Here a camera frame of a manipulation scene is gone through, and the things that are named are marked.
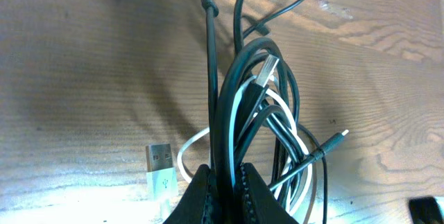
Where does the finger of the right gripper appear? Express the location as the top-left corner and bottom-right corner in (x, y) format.
(408, 196), (443, 224)

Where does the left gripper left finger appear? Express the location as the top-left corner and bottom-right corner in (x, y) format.
(164, 164), (216, 224)

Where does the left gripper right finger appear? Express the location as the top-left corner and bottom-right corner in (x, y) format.
(235, 163), (298, 224)

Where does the white usb cable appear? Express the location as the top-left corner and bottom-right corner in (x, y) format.
(144, 73), (315, 218)

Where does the black usb cable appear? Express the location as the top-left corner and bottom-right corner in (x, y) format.
(211, 36), (350, 218)

